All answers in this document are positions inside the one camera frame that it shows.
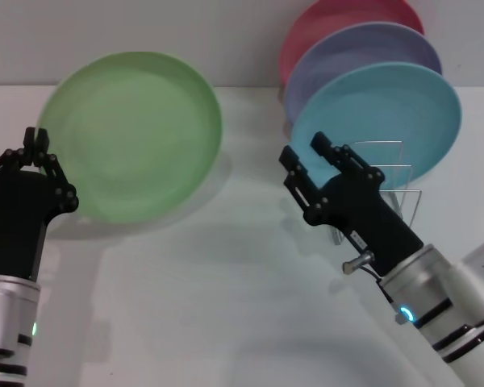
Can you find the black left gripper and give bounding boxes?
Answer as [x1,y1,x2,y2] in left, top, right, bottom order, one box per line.
[0,127,80,283]

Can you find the metal wire plate rack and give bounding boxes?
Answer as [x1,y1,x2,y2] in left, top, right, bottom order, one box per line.
[326,139,424,247]

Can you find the green plate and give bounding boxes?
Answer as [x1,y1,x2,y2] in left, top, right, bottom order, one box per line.
[35,51,223,225]

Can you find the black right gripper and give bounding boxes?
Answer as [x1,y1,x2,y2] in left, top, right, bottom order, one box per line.
[278,131,424,279]

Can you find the purple plate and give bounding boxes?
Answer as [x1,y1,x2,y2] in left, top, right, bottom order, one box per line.
[282,22,444,126]

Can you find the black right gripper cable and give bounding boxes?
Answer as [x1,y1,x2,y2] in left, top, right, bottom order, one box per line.
[365,266,401,312]

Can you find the red plate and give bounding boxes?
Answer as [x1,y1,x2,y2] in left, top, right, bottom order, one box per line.
[277,0,425,88]

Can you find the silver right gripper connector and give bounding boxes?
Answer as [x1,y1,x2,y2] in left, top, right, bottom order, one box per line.
[341,250,377,276]

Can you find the light blue plate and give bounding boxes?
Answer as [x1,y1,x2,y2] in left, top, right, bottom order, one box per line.
[289,62,464,186]

